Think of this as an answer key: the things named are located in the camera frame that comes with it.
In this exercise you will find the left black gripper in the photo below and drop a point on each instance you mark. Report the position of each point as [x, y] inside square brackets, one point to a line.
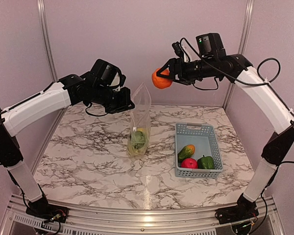
[125, 101]

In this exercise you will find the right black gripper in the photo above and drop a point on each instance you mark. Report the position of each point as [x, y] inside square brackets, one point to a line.
[181, 74]

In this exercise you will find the orange toy orange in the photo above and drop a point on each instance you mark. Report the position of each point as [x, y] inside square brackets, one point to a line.
[160, 82]

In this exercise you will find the yellow toy lemon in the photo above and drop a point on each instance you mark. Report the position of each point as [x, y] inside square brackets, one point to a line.
[143, 130]

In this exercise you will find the green toy cabbage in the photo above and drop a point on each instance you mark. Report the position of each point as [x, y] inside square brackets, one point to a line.
[138, 139]

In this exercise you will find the clear zip top bag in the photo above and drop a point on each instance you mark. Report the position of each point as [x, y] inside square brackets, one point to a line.
[140, 115]

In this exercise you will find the grey plastic basket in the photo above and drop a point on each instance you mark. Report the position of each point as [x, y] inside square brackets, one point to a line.
[203, 137]

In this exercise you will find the yellow toy banana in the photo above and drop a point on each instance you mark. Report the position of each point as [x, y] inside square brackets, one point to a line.
[135, 152]

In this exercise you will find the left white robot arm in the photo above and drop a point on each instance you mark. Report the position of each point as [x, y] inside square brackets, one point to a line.
[68, 91]

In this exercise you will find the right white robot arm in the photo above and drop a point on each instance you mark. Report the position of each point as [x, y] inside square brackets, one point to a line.
[238, 70]

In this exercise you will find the green orange toy cucumber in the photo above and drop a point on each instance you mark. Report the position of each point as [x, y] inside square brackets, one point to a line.
[186, 152]

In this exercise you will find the red toy apple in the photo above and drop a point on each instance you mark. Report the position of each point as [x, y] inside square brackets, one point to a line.
[189, 163]

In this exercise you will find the green toy bell pepper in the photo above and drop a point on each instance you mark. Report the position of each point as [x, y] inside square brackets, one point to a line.
[205, 162]

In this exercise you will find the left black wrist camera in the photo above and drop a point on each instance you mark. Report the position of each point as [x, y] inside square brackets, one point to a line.
[106, 75]

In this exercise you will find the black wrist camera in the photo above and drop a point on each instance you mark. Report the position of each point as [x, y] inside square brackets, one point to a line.
[106, 75]
[210, 46]

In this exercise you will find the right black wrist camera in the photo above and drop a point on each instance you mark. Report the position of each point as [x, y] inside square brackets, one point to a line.
[210, 46]

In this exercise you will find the right aluminium frame post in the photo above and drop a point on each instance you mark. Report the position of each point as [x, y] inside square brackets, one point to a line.
[242, 45]

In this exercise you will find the aluminium frame post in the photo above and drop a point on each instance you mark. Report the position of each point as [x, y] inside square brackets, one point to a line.
[45, 33]
[242, 45]

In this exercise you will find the left aluminium frame post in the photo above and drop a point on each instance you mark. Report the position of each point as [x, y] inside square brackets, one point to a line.
[45, 33]

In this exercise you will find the front aluminium rail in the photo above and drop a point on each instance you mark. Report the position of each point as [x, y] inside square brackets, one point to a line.
[87, 220]

